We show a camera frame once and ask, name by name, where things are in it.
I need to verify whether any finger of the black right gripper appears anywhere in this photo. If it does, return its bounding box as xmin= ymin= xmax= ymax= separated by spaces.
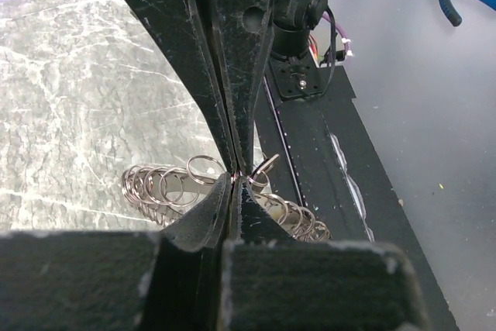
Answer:
xmin=201 ymin=0 xmax=290 ymax=174
xmin=124 ymin=0 xmax=239 ymax=174

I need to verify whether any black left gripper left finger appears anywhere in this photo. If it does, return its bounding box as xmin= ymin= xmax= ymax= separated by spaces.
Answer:
xmin=0 ymin=171 xmax=233 ymax=331

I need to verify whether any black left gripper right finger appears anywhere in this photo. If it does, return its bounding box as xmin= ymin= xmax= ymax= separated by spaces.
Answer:
xmin=219 ymin=178 xmax=432 ymax=330

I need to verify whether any round metal key ring plate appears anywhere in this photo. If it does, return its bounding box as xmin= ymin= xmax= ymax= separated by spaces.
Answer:
xmin=120 ymin=154 xmax=331 ymax=242

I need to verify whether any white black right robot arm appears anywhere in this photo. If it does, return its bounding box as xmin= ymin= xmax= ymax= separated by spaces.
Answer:
xmin=124 ymin=0 xmax=328 ymax=175

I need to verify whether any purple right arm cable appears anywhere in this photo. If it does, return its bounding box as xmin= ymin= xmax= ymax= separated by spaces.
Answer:
xmin=321 ymin=9 xmax=356 ymax=59

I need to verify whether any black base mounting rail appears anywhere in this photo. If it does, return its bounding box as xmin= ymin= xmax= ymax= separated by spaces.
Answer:
xmin=255 ymin=67 xmax=458 ymax=330

